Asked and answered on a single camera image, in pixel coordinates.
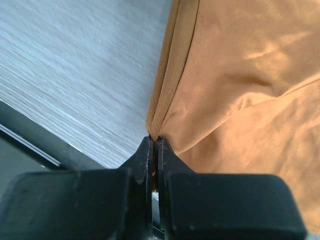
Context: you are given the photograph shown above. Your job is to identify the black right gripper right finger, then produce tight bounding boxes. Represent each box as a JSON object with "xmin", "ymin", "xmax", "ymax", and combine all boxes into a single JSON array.
[{"xmin": 154, "ymin": 137, "xmax": 307, "ymax": 240}]

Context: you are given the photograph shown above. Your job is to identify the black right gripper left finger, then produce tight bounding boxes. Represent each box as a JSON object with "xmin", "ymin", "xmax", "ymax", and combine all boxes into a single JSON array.
[{"xmin": 0, "ymin": 136, "xmax": 153, "ymax": 240}]

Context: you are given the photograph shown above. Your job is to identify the orange satin napkin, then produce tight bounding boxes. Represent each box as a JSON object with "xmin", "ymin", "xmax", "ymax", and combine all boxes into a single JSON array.
[{"xmin": 145, "ymin": 0, "xmax": 320, "ymax": 234}]

